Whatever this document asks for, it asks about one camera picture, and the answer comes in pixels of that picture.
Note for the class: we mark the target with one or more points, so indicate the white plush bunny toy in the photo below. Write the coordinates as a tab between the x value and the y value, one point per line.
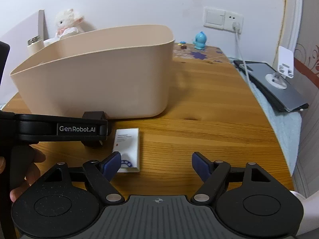
67	25

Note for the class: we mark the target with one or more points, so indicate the dark grey tablet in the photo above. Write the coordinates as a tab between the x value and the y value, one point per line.
288	100

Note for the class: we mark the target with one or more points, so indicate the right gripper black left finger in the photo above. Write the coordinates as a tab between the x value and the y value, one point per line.
89	183

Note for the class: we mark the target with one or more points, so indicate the cream thermos bottle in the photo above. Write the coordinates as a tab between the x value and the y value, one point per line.
35	44

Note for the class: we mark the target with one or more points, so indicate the white wall switch socket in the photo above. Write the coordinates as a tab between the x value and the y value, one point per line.
222	19

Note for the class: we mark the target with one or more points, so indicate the beige plastic storage bin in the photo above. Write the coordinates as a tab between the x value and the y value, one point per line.
122	71

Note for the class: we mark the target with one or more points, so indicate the white door frame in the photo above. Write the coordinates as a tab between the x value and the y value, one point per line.
290	23

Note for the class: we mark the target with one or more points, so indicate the white card box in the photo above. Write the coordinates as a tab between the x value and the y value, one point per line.
127	143

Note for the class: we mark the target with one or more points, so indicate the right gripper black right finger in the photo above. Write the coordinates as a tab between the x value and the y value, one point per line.
217	175

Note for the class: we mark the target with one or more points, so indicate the light blue towel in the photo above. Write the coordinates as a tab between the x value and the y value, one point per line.
286	125

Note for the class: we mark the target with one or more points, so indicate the blue cartoon figurine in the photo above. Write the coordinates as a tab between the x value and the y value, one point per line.
200	41

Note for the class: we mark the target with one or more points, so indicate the white phone stand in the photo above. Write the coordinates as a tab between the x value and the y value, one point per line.
285	68

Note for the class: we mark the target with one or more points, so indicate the small dark toy figure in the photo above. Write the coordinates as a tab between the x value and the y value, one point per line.
182	45

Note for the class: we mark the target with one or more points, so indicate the person left hand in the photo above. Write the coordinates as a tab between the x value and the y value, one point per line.
19	170

